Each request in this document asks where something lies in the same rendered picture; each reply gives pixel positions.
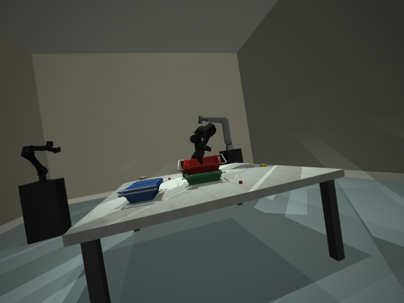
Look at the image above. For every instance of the green plastic tray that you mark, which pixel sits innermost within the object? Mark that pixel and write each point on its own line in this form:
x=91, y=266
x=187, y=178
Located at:
x=203, y=177

